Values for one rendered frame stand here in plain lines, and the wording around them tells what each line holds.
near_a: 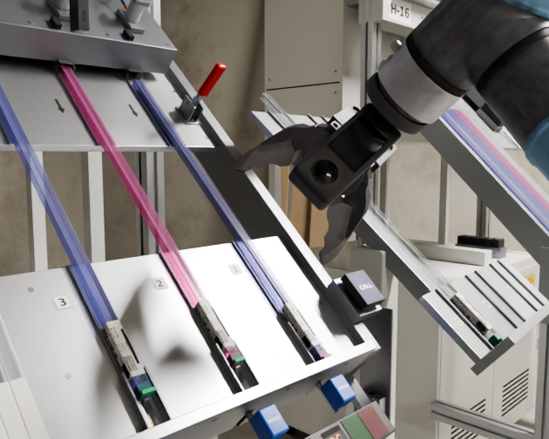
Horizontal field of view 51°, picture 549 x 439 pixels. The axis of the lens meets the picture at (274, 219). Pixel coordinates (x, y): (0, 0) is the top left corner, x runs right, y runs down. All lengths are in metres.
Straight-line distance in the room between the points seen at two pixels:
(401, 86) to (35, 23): 0.50
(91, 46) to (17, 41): 0.10
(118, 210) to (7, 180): 0.91
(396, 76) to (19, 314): 0.40
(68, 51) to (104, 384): 0.49
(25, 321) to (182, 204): 3.94
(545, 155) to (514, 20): 0.11
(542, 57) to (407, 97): 0.11
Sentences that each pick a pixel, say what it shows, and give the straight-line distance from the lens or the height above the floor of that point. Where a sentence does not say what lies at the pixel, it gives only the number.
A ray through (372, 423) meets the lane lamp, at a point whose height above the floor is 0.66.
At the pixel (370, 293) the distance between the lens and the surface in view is 0.75.
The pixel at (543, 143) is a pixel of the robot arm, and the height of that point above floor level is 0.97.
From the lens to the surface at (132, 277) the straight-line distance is 0.63.
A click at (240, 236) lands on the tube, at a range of 0.73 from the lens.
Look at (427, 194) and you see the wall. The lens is 3.88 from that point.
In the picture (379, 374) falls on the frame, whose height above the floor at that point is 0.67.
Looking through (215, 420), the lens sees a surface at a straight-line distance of 0.57.
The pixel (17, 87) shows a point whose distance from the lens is 0.82.
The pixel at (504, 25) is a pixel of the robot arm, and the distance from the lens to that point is 0.51.
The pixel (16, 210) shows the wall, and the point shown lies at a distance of 4.46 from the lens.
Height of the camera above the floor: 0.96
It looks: 7 degrees down
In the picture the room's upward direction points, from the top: straight up
